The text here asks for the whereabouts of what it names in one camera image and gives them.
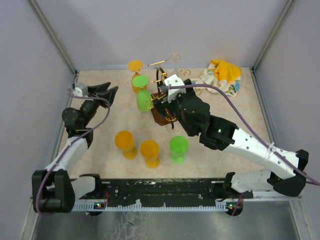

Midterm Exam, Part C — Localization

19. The clear wine glass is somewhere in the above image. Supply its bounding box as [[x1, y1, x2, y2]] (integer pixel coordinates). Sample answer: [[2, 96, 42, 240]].
[[170, 53, 182, 75]]

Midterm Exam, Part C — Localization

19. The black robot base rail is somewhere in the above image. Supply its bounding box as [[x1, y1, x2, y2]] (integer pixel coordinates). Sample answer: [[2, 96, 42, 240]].
[[80, 178, 241, 208]]

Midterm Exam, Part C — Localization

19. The yellow plastic goblet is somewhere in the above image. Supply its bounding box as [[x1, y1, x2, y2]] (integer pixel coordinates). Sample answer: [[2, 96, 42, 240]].
[[127, 60, 148, 94]]

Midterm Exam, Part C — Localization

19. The gold wire wine glass rack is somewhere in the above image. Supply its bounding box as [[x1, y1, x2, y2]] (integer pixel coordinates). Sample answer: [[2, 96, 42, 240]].
[[143, 55, 191, 129]]

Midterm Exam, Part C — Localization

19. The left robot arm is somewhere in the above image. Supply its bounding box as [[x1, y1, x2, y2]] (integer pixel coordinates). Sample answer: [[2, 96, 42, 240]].
[[31, 82, 119, 215]]

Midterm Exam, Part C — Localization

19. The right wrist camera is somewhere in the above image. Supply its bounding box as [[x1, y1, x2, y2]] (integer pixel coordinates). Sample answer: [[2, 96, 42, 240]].
[[164, 74, 186, 103]]

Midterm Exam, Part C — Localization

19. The green goblet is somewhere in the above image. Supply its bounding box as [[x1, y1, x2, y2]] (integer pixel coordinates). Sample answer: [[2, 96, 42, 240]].
[[169, 135, 189, 165], [135, 76, 152, 112]]

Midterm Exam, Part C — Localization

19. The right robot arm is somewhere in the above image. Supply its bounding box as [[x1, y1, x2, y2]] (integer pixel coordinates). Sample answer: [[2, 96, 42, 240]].
[[152, 74, 309, 198]]

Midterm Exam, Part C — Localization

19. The green goblet front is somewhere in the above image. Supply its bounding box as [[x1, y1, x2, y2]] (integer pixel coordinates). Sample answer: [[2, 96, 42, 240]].
[[169, 135, 189, 165]]

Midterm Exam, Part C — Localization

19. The yellow goblet front left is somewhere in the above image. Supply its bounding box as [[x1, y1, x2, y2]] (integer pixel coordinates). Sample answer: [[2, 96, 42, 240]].
[[114, 130, 138, 160]]

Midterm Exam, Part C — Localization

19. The yellow floral cloth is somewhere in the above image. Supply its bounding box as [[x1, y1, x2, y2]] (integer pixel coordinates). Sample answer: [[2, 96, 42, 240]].
[[190, 59, 242, 97]]

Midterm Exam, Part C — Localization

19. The yellow goblet front middle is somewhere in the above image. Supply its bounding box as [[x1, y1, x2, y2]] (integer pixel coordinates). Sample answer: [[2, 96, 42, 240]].
[[139, 139, 160, 169]]

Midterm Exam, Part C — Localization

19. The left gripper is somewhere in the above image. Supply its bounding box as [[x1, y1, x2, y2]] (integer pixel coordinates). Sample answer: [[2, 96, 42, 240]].
[[80, 81, 118, 128]]

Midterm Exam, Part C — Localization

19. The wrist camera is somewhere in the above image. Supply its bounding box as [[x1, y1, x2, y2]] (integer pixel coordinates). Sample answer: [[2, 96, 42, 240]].
[[164, 74, 186, 103], [68, 82, 89, 97]]

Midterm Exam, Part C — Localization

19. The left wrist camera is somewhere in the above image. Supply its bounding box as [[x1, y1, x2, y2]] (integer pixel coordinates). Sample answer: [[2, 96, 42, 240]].
[[68, 82, 89, 97]]

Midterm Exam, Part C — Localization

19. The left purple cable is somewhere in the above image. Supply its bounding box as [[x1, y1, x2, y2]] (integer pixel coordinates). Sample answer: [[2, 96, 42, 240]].
[[34, 87, 112, 217]]

